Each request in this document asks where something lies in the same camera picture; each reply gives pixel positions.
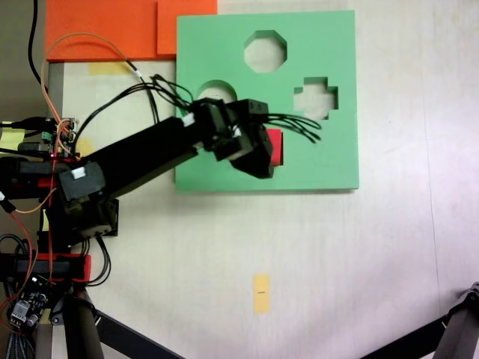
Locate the thin orange cable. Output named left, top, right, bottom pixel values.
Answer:
left=0, top=186, right=58, bottom=311
left=39, top=31, right=143, bottom=126

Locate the red square block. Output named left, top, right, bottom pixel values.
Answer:
left=266, top=128, right=286, bottom=168

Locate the circuit board with wires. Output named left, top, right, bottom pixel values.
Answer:
left=40, top=117, right=82, bottom=159

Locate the yellow sticky note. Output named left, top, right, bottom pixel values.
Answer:
left=0, top=128, right=26, bottom=151

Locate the thick black cable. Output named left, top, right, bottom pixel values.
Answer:
left=27, top=0, right=43, bottom=85

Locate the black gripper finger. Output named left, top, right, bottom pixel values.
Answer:
left=229, top=146, right=277, bottom=181
left=257, top=126, right=277, bottom=170

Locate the black tripod leg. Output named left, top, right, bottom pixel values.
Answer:
left=55, top=286, right=105, bottom=359

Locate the grey tripod leg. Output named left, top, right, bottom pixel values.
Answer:
left=433, top=281, right=479, bottom=359

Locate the black arm wire bundle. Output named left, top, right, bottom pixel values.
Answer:
left=72, top=73, right=196, bottom=151

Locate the yellow tape strip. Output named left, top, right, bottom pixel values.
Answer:
left=88, top=61, right=130, bottom=76
left=253, top=273, right=271, bottom=315

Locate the black tripod brace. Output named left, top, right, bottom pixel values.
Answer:
left=93, top=307, right=186, bottom=359
left=358, top=316, right=451, bottom=359

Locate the black power converter board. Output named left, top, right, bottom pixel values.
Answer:
left=5, top=274, right=52, bottom=332

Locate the green shape-hole board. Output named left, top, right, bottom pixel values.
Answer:
left=174, top=10, right=361, bottom=195

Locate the orange flat block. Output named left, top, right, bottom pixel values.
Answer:
left=44, top=0, right=177, bottom=63

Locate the braided grey cable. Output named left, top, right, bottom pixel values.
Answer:
left=4, top=328, right=37, bottom=359

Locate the black gripper wire bundle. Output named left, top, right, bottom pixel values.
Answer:
left=266, top=111, right=323, bottom=144

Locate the orange thick block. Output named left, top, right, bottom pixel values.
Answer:
left=156, top=0, right=219, bottom=56

